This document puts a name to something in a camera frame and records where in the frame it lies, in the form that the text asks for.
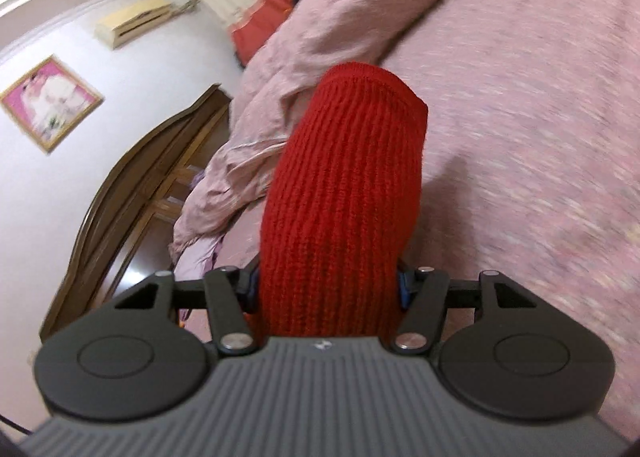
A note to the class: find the framed pink picture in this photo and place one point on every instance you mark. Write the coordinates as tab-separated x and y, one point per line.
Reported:
49	101

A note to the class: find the lilac cloth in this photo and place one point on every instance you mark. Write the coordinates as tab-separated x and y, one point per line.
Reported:
199	258

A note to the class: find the dark wooden footboard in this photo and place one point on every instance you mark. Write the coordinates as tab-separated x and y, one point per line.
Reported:
129	224

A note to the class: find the pink floral bed sheet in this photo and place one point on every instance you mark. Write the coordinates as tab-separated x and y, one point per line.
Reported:
531	157

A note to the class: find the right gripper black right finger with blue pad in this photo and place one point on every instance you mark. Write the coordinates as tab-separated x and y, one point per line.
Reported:
499	348

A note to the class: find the pink crumpled duvet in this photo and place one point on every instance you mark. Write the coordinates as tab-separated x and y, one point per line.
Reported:
274	92

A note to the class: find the red knitted cardigan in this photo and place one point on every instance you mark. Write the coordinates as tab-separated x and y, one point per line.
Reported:
341	209

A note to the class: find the beige air conditioner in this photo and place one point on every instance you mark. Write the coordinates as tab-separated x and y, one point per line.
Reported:
128	23

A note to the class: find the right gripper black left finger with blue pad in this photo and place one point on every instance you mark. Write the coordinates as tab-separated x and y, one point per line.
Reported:
150	348

